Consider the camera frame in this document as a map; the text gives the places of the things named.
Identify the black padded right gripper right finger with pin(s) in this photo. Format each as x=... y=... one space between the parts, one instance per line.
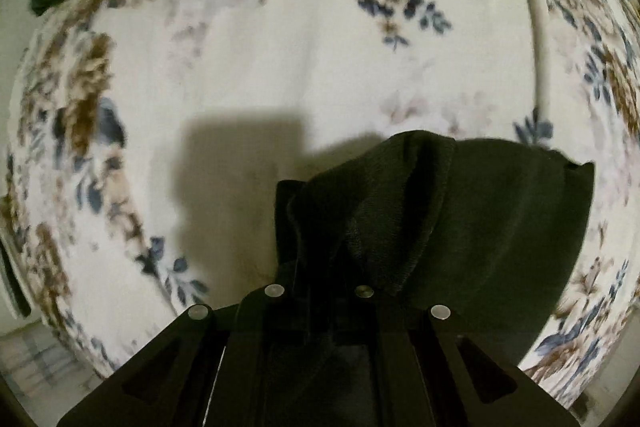
x=427 y=368

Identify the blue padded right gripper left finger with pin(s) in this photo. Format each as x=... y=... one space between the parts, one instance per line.
x=268 y=361

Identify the black grey striped sweater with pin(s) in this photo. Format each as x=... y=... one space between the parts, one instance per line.
x=489 y=228

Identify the floral bed quilt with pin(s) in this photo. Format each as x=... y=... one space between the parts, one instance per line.
x=141 y=141

